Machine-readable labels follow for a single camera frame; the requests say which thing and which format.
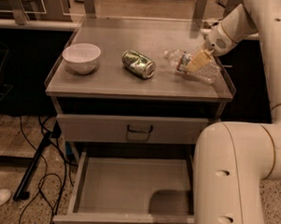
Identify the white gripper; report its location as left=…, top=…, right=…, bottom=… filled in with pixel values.
left=186, top=4, right=257, bottom=72

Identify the clear plastic water bottle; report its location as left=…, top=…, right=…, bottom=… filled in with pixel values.
left=164, top=49, right=221, bottom=84

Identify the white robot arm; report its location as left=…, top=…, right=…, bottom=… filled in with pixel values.
left=193, top=0, right=281, bottom=224

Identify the grey metal drawer cabinet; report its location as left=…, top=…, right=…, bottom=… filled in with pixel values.
left=40, top=14, right=240, bottom=172

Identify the grey top drawer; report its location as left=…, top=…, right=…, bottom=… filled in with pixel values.
left=57, top=114, right=209, bottom=145

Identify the open grey middle drawer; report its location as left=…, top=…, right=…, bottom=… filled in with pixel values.
left=53, top=153, right=194, bottom=224

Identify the crushed green soda can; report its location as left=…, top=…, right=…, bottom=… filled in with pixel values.
left=121, top=49, right=156, bottom=79

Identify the white ceramic bowl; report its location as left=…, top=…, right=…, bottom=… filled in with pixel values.
left=62, top=43, right=101, bottom=74

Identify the black metal stand leg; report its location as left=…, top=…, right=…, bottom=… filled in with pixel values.
left=12, top=123, right=61, bottom=201

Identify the black drawer handle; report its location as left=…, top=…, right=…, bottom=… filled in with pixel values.
left=127, top=124, right=154, bottom=133

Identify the black floor cable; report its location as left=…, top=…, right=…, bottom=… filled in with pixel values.
left=14, top=114, right=80, bottom=224

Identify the white counter rail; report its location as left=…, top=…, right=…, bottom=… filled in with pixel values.
left=0, top=19, right=212, bottom=40

